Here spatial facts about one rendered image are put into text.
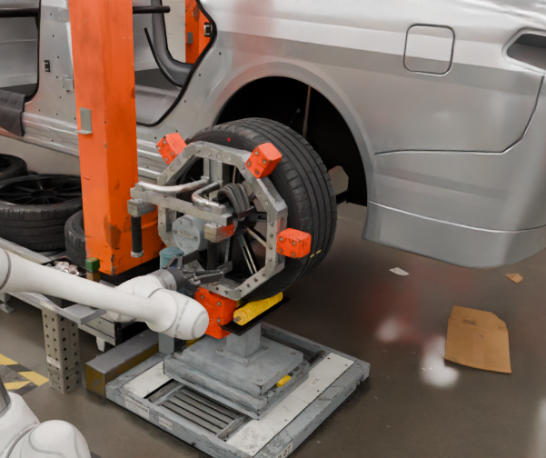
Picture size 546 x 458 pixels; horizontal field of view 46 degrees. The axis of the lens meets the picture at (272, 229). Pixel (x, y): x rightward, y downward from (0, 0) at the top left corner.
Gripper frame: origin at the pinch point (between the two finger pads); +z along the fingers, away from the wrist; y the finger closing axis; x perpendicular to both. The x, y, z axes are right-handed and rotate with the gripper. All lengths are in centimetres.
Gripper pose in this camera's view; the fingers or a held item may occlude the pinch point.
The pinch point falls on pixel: (212, 260)
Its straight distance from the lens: 204.0
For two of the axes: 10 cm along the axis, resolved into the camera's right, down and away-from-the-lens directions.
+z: 5.7, -2.8, 7.7
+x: 0.4, -9.3, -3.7
